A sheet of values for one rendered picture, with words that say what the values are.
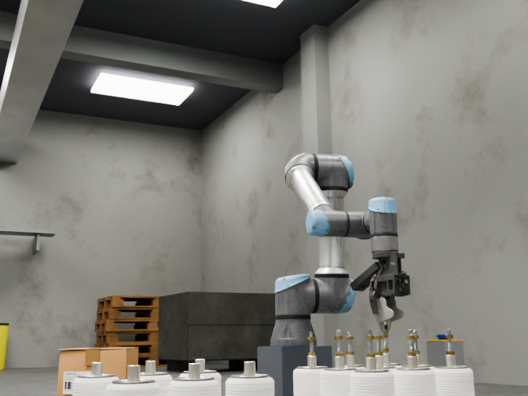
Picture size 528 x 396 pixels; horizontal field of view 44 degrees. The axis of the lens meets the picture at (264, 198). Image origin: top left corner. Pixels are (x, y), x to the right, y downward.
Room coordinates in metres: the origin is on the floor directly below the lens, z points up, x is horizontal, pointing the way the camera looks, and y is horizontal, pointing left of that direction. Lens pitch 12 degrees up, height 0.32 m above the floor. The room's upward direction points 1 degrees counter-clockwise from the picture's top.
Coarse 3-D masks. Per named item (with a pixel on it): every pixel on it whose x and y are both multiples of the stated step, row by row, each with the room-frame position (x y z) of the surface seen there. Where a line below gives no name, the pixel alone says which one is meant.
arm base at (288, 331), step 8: (280, 320) 2.13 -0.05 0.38; (288, 320) 2.12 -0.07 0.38; (296, 320) 2.11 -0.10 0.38; (304, 320) 2.13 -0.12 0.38; (280, 328) 2.12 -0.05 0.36; (288, 328) 2.12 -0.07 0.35; (296, 328) 2.11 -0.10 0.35; (304, 328) 2.12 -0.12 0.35; (312, 328) 2.16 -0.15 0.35; (272, 336) 2.15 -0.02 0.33; (280, 336) 2.11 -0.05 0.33; (288, 336) 2.12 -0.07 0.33; (296, 336) 2.10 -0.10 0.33; (304, 336) 2.11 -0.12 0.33; (272, 344) 2.14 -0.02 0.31; (280, 344) 2.11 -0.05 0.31; (288, 344) 2.10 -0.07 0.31; (296, 344) 2.10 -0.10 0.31; (304, 344) 2.10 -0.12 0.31
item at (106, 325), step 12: (108, 300) 8.58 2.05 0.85; (120, 300) 8.34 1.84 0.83; (132, 300) 9.01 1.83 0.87; (144, 300) 8.95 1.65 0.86; (156, 300) 8.56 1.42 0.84; (108, 312) 8.35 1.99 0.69; (120, 312) 8.36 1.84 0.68; (144, 312) 8.90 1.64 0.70; (156, 312) 8.57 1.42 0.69; (96, 324) 8.95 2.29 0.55; (108, 324) 8.31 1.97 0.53; (144, 324) 8.85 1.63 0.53; (156, 324) 8.56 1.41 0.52; (108, 336) 8.34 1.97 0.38; (144, 336) 8.88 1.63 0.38; (156, 336) 8.59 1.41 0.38; (144, 348) 8.85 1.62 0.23; (156, 348) 8.56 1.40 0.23; (144, 360) 8.84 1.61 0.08; (156, 360) 8.56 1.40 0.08
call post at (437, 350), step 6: (432, 342) 1.82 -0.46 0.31; (438, 342) 1.80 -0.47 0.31; (444, 342) 1.79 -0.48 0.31; (456, 342) 1.81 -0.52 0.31; (462, 342) 1.82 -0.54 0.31; (432, 348) 1.82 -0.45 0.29; (438, 348) 1.80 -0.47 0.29; (444, 348) 1.79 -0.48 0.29; (456, 348) 1.81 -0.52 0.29; (462, 348) 1.82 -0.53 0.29; (432, 354) 1.83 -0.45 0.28; (438, 354) 1.81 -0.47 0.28; (444, 354) 1.79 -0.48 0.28; (456, 354) 1.81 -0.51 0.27; (462, 354) 1.82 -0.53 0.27; (432, 360) 1.83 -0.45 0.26; (438, 360) 1.81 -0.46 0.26; (444, 360) 1.79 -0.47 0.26; (456, 360) 1.80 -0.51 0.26; (462, 360) 1.81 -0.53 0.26
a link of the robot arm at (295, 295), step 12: (288, 276) 2.13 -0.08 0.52; (300, 276) 2.12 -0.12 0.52; (276, 288) 2.15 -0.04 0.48; (288, 288) 2.12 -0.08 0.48; (300, 288) 2.12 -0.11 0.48; (312, 288) 2.13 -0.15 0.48; (276, 300) 2.15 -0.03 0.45; (288, 300) 2.12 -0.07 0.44; (300, 300) 2.12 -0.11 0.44; (312, 300) 2.13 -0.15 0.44; (276, 312) 2.15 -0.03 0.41; (288, 312) 2.12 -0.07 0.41; (300, 312) 2.12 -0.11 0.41; (312, 312) 2.17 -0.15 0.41
